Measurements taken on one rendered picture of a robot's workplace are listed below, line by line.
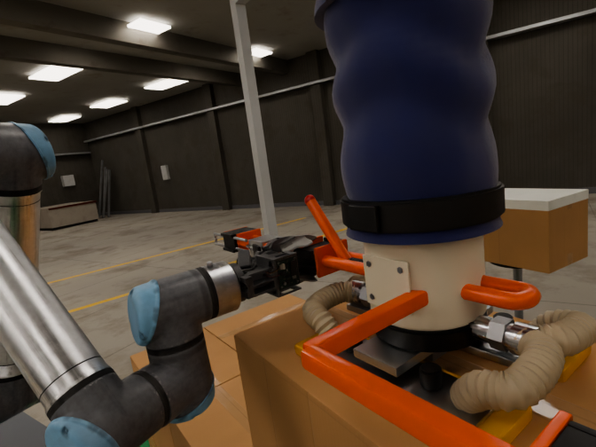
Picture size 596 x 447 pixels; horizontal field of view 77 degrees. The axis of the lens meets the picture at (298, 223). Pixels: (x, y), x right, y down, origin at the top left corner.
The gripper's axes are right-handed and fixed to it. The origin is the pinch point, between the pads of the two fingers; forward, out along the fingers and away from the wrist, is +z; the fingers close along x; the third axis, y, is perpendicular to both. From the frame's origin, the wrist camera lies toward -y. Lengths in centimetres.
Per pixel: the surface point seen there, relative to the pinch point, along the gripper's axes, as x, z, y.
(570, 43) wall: 157, 808, -213
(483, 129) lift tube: 20.9, 1.0, 37.4
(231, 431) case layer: -67, -6, -48
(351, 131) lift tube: 22.9, -9.4, 25.0
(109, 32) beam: 253, 121, -617
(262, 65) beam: 249, 489, -751
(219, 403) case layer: -67, -3, -66
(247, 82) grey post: 107, 180, -315
